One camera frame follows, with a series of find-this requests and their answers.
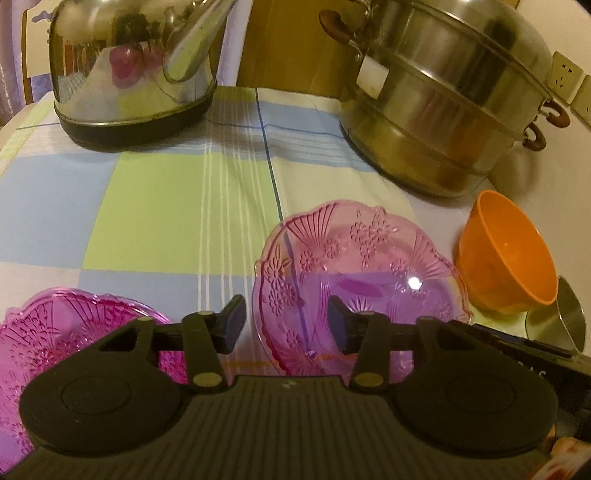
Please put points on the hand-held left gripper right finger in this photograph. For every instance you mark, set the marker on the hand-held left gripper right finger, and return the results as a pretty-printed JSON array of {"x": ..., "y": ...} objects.
[{"x": 339, "y": 328}]

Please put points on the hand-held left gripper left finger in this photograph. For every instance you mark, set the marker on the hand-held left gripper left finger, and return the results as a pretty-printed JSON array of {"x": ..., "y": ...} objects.
[{"x": 233, "y": 323}]

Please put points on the stainless steel bowl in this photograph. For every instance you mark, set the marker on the stainless steel bowl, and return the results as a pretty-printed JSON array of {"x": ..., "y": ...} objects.
[{"x": 561, "y": 318}]

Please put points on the light pink patterned plastic plate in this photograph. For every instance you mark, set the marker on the light pink patterned plastic plate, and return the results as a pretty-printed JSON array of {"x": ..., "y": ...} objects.
[{"x": 369, "y": 258}]

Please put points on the orange plastic bowl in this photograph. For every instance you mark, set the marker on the orange plastic bowl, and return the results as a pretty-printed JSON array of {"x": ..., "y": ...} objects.
[{"x": 512, "y": 258}]

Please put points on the magenta patterned plastic plate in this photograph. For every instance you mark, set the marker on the magenta patterned plastic plate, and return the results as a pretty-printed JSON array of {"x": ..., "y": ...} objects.
[{"x": 55, "y": 323}]

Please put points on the checked pastel tablecloth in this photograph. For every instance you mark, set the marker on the checked pastel tablecloth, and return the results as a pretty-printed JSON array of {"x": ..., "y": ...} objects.
[{"x": 152, "y": 198}]

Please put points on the stainless steel steamer pot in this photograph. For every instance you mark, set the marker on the stainless steel steamer pot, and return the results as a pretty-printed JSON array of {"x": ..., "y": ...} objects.
[{"x": 443, "y": 97}]

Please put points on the stainless steel kettle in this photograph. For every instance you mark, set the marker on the stainless steel kettle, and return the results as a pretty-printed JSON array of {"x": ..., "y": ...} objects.
[{"x": 134, "y": 69}]

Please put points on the wooden panel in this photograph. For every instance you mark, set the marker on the wooden panel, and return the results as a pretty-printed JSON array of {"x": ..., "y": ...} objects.
[{"x": 286, "y": 46}]

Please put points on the wooden chair back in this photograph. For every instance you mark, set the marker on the wooden chair back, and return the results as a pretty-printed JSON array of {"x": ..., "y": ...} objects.
[{"x": 27, "y": 50}]

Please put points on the purple patterned curtain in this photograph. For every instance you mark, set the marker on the purple patterned curtain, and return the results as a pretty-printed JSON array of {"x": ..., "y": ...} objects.
[{"x": 9, "y": 60}]

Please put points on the wall socket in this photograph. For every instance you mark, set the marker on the wall socket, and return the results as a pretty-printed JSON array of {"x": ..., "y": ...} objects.
[
  {"x": 582, "y": 106},
  {"x": 565, "y": 76}
]

